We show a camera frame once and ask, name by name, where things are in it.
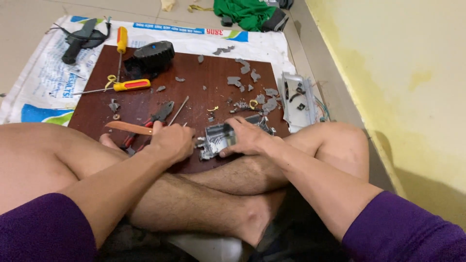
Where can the person's right hand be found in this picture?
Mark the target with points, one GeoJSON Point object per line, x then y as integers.
{"type": "Point", "coordinates": [251, 140]}

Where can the person's left hand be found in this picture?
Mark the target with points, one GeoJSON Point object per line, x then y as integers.
{"type": "Point", "coordinates": [173, 143]}

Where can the grey plastic housing piece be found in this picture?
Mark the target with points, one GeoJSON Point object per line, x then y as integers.
{"type": "Point", "coordinates": [218, 138]}

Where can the thin metal rod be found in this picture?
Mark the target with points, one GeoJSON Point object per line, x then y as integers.
{"type": "Point", "coordinates": [179, 109]}

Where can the yellow rubber band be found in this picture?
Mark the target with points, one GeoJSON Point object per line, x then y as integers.
{"type": "Point", "coordinates": [110, 80]}
{"type": "Point", "coordinates": [251, 103]}

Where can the person's left leg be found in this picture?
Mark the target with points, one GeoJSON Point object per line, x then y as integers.
{"type": "Point", "coordinates": [174, 203]}

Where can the person's leg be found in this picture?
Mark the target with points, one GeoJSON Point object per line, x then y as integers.
{"type": "Point", "coordinates": [327, 153]}
{"type": "Point", "coordinates": [174, 203]}

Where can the scattered grey plastic fragments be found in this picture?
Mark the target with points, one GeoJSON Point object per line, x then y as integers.
{"type": "Point", "coordinates": [255, 76]}

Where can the white plastic casing shell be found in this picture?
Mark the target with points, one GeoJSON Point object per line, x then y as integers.
{"type": "Point", "coordinates": [300, 98]}

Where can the dark brown wooden board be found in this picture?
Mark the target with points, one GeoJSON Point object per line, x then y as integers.
{"type": "Point", "coordinates": [204, 83]}

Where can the person's right leg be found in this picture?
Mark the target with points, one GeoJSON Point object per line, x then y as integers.
{"type": "Point", "coordinates": [327, 153]}

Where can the black round motor part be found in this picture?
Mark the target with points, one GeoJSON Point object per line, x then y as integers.
{"type": "Point", "coordinates": [154, 54]}

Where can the dark shorts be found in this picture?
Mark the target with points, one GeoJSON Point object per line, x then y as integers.
{"type": "Point", "coordinates": [131, 243]}

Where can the white cloth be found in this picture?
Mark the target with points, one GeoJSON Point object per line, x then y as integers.
{"type": "Point", "coordinates": [207, 249]}

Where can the green cloth garment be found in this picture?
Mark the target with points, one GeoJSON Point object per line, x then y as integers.
{"type": "Point", "coordinates": [244, 12]}

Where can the cream crumpled cloth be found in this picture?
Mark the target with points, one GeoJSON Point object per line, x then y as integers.
{"type": "Point", "coordinates": [167, 4]}

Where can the white printed woven sack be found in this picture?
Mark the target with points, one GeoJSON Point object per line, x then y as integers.
{"type": "Point", "coordinates": [43, 83]}

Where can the purple long-sleeved shirt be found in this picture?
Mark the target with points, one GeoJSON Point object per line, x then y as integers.
{"type": "Point", "coordinates": [40, 229]}

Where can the grey metal bracket piece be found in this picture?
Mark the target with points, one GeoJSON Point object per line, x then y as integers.
{"type": "Point", "coordinates": [114, 106]}

